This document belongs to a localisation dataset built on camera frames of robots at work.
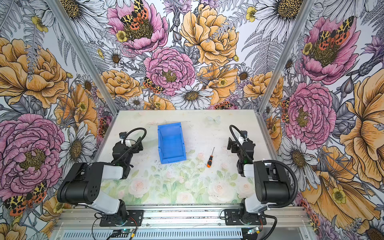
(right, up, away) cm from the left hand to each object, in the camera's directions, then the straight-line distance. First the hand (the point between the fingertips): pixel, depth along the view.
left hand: (133, 141), depth 94 cm
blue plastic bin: (+22, -3, +9) cm, 24 cm away
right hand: (+64, 0, 0) cm, 64 cm away
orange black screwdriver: (+48, -11, 0) cm, 49 cm away
